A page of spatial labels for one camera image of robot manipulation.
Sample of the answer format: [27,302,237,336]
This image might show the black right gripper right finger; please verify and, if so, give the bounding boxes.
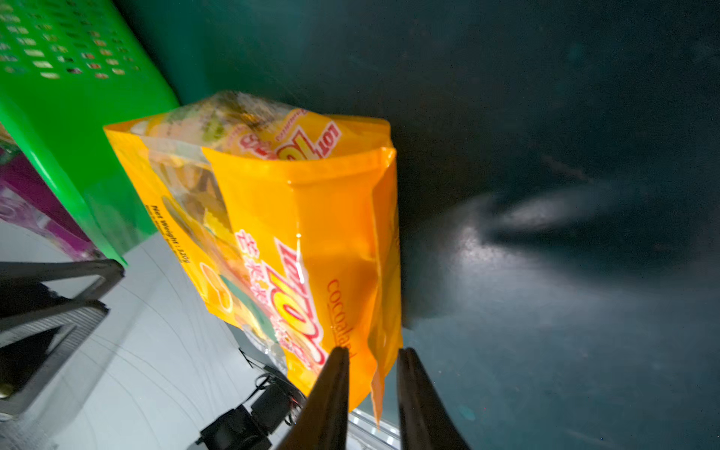
[397,348,470,450]

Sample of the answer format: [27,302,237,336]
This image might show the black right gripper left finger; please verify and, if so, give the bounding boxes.
[277,347,350,449]

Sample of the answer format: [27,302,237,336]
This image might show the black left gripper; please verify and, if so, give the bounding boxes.
[1,260,125,416]

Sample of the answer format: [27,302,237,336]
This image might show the purple grape candy bag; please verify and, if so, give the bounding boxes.
[1,150,104,261]

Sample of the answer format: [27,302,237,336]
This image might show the yellow corn candy bag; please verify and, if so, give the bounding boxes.
[104,91,402,416]

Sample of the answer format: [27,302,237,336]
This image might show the green plastic basket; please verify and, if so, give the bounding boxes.
[1,0,178,261]

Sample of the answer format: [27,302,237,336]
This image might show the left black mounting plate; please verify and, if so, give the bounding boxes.
[195,370,306,450]

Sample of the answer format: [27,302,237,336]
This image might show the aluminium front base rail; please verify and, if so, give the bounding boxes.
[346,409,401,450]

